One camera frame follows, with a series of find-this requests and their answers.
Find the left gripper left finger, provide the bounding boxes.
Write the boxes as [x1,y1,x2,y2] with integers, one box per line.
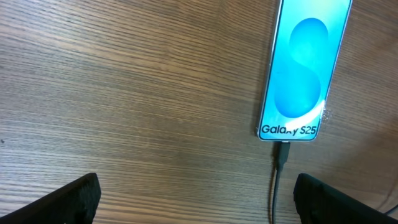
[1,173,101,224]

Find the blue Galaxy smartphone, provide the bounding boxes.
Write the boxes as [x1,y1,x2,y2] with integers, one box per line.
[257,0,353,141]

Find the black USB charging cable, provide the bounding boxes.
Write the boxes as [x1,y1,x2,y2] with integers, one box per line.
[271,141,292,224]

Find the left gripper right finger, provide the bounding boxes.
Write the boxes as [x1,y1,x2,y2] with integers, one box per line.
[294,173,397,224]

